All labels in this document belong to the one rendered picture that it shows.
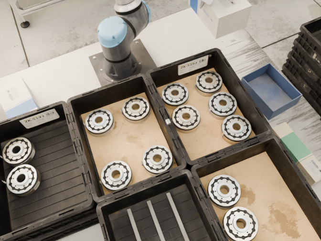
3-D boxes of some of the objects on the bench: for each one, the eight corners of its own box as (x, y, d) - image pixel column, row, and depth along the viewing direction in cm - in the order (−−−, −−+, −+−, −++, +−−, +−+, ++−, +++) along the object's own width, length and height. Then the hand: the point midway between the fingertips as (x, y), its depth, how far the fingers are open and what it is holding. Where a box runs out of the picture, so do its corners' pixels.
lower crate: (13, 154, 122) (-3, 142, 111) (83, 128, 126) (74, 114, 115) (27, 253, 103) (10, 249, 93) (110, 220, 107) (102, 212, 96)
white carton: (46, 119, 129) (37, 109, 121) (20, 134, 126) (10, 124, 119) (30, 89, 138) (21, 77, 130) (5, 101, 135) (-6, 90, 127)
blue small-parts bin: (238, 86, 132) (241, 77, 126) (265, 72, 135) (269, 62, 129) (268, 120, 123) (273, 112, 117) (296, 104, 126) (303, 94, 120)
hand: (218, 0), depth 100 cm, fingers closed on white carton, 14 cm apart
